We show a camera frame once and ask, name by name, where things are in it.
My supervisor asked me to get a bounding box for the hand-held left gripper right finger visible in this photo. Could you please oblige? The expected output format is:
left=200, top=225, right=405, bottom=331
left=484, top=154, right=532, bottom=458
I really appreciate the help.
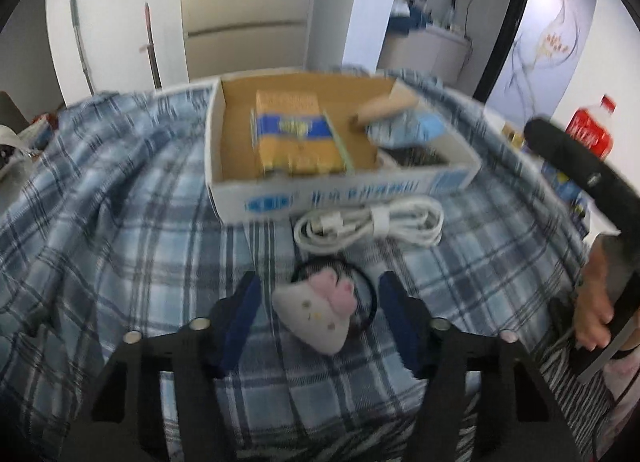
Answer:
left=377, top=269, right=571, bottom=462

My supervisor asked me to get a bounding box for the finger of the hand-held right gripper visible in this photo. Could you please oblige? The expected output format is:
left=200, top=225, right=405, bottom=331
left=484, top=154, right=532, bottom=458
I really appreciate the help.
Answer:
left=523, top=117, right=618, bottom=208

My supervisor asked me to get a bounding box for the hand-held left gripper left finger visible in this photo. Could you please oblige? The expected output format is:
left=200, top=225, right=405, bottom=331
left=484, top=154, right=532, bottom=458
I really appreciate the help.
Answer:
left=75, top=269, right=263, bottom=462

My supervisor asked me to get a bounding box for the white plush cat hair tie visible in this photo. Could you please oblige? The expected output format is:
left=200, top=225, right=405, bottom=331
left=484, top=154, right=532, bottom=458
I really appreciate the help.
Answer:
left=271, top=256, right=382, bottom=356

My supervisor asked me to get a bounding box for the cardboard box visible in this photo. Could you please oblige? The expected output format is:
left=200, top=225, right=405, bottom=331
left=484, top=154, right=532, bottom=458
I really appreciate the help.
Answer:
left=204, top=71, right=483, bottom=226

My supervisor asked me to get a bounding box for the yellow blue snack packet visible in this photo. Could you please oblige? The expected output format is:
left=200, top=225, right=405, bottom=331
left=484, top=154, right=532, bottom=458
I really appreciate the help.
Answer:
left=251, top=89, right=347, bottom=179

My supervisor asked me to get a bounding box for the person's right hand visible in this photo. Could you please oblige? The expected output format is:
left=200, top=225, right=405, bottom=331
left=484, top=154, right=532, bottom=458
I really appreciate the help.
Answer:
left=571, top=236, right=620, bottom=354

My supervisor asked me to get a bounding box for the blue printed packet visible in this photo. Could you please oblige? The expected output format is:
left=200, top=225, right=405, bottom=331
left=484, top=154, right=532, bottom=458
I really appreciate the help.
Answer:
left=542, top=161, right=592, bottom=239

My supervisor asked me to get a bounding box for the striped grey clothing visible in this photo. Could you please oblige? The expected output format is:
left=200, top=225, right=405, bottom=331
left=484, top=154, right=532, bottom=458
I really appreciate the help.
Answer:
left=530, top=299, right=618, bottom=460

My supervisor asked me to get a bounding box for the blue plaid blanket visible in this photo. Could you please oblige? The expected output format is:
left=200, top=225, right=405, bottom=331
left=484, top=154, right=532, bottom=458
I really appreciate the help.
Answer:
left=0, top=65, right=601, bottom=462

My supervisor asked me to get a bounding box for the light blue packet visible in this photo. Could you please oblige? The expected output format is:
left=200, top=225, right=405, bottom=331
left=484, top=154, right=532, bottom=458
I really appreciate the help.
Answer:
left=366, top=109, right=448, bottom=148

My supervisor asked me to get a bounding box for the white kitchen counter cabinet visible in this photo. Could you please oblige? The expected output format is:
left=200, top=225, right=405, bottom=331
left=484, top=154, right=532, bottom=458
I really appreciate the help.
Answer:
left=377, top=22, right=474, bottom=86

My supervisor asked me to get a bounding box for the dark blue cloth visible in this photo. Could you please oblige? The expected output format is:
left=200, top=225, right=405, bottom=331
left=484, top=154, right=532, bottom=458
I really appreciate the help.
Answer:
left=389, top=4, right=432, bottom=34

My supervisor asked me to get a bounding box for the white plastic bag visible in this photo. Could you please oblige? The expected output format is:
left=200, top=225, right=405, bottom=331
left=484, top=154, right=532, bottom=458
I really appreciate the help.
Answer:
left=0, top=124, right=39, bottom=184

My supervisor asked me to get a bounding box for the beige refrigerator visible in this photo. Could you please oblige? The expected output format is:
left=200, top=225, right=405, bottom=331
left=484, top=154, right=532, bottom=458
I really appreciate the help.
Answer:
left=180, top=0, right=327, bottom=82

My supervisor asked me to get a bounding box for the white coiled cable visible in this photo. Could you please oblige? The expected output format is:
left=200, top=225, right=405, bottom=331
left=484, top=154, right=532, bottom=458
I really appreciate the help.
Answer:
left=293, top=195, right=445, bottom=257

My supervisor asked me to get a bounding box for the black door frame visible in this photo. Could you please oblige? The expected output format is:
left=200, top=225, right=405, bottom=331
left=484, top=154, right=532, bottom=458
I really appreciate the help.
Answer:
left=472, top=0, right=542, bottom=104

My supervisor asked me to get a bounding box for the grey mop handle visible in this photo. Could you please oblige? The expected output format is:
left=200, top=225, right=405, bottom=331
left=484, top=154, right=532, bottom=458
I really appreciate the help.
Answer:
left=69, top=0, right=96, bottom=96

